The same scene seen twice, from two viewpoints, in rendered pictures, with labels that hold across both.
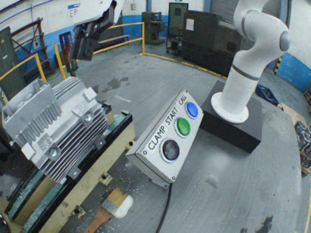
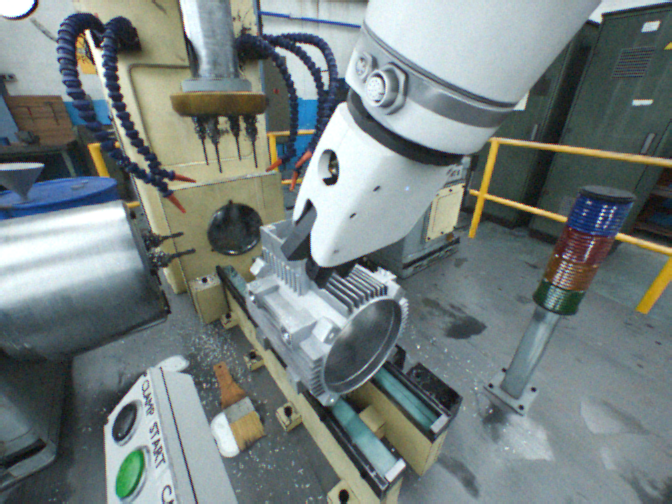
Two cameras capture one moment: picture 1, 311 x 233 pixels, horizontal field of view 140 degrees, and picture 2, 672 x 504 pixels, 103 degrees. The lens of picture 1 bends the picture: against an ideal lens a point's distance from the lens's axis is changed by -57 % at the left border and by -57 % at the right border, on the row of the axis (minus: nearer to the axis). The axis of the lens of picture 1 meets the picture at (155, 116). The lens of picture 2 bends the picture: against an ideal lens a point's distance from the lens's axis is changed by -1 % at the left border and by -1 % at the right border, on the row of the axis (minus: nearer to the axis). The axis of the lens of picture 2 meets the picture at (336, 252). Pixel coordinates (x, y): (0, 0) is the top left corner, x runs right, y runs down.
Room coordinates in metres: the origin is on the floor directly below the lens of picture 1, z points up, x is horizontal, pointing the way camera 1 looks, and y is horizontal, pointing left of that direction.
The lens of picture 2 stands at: (0.33, -0.07, 1.32)
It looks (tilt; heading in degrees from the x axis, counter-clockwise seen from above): 29 degrees down; 114
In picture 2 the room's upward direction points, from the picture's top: straight up
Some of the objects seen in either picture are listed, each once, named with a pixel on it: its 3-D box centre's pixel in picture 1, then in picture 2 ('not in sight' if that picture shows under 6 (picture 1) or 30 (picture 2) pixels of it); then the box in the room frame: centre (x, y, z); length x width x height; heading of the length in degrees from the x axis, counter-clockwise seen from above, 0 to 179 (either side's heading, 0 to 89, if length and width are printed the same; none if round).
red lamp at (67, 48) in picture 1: (67, 47); (583, 241); (0.51, 0.40, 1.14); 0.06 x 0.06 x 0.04
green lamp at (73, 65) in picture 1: (71, 65); (559, 291); (0.51, 0.40, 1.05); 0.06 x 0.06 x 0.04
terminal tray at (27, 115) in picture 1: (29, 111); (308, 251); (0.13, 0.26, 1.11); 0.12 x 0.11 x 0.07; 153
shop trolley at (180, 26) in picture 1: (179, 39); not in sight; (4.27, -0.71, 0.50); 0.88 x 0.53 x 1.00; 128
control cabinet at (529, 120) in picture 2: not in sight; (506, 133); (0.71, 3.87, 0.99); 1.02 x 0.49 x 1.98; 145
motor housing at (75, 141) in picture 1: (59, 129); (324, 309); (0.16, 0.24, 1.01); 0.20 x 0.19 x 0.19; 153
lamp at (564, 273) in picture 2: (69, 56); (571, 267); (0.51, 0.40, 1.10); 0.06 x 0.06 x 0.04
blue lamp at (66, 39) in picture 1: (65, 39); (597, 212); (0.51, 0.40, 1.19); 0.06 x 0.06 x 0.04
